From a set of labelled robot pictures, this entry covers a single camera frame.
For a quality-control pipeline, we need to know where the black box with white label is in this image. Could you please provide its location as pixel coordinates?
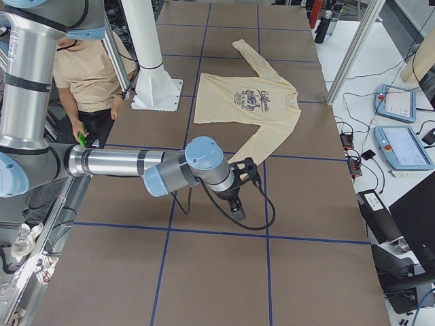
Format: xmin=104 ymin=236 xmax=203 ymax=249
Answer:
xmin=356 ymin=189 xmax=402 ymax=243

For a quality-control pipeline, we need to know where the black monitor arm base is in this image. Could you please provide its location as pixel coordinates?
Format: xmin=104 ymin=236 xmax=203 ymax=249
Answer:
xmin=371 ymin=245 xmax=434 ymax=314

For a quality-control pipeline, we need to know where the green handheld object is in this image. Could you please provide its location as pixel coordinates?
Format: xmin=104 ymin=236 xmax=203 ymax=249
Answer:
xmin=77 ymin=132 xmax=88 ymax=147

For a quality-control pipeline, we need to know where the red fire extinguisher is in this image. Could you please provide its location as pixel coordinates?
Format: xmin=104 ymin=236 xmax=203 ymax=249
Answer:
xmin=309 ymin=0 xmax=324 ymax=29

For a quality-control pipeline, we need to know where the aluminium side frame rail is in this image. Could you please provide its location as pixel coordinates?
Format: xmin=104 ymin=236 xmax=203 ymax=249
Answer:
xmin=1 ymin=177 xmax=90 ymax=325

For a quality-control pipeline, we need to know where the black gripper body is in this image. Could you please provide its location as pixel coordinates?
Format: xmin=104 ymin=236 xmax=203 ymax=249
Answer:
xmin=215 ymin=187 xmax=241 ymax=207

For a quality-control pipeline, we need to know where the lower blue teach pendant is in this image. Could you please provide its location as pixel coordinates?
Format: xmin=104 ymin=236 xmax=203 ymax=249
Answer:
xmin=374 ymin=126 xmax=434 ymax=171

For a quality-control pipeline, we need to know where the upper blue teach pendant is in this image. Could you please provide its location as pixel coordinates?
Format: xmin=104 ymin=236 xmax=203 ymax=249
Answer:
xmin=375 ymin=84 xmax=417 ymax=123

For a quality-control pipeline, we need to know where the person in beige shirt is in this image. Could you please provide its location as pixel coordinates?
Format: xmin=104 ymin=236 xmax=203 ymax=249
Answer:
xmin=20 ymin=37 xmax=122 ymax=236

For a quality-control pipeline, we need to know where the blue teach pendant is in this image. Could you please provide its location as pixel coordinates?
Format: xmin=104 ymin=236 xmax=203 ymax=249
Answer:
xmin=374 ymin=126 xmax=434 ymax=171
xmin=375 ymin=84 xmax=417 ymax=123

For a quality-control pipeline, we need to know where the black camera cable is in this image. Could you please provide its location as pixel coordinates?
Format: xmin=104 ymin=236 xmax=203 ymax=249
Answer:
xmin=198 ymin=176 xmax=277 ymax=232

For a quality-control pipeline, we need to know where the white sneaker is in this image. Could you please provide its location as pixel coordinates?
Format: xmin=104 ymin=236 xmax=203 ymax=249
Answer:
xmin=11 ymin=223 xmax=44 ymax=258

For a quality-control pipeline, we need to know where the clear water bottle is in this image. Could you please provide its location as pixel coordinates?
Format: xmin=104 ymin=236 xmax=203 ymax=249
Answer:
xmin=327 ymin=3 xmax=343 ymax=36

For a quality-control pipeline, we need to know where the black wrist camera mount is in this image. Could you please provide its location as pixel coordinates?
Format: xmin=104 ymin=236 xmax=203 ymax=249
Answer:
xmin=230 ymin=158 xmax=262 ymax=188

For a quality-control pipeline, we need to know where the cream long sleeve shirt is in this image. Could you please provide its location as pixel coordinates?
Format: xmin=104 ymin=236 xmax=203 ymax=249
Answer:
xmin=194 ymin=39 xmax=301 ymax=165

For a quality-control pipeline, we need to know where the small black square device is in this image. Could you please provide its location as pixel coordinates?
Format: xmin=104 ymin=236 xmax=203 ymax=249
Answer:
xmin=361 ymin=149 xmax=376 ymax=160

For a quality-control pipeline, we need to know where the aluminium frame post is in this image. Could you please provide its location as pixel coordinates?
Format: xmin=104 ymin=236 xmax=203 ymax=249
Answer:
xmin=325 ymin=0 xmax=386 ymax=106

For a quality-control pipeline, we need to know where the black monitor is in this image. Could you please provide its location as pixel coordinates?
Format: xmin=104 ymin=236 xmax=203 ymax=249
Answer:
xmin=389 ymin=173 xmax=434 ymax=271

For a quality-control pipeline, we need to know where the orange black adapter box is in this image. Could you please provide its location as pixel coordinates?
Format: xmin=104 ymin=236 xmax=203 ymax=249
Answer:
xmin=340 ymin=132 xmax=354 ymax=150
xmin=347 ymin=157 xmax=362 ymax=179

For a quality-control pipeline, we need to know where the white pedestal column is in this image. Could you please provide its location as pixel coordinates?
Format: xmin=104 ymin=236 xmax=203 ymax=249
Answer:
xmin=122 ymin=0 xmax=183 ymax=112

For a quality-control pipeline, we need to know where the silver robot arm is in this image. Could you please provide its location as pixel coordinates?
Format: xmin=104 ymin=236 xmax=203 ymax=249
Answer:
xmin=1 ymin=1 xmax=256 ymax=222

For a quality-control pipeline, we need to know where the upper orange black adapter box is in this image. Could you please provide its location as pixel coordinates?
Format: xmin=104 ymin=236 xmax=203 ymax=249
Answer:
xmin=340 ymin=132 xmax=354 ymax=150

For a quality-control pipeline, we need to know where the black water bottle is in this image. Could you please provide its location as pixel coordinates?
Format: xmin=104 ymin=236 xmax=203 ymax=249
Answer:
xmin=314 ymin=10 xmax=332 ymax=44

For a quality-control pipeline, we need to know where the lower orange black adapter box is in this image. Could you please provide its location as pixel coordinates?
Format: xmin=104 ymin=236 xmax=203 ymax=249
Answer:
xmin=347 ymin=157 xmax=362 ymax=179

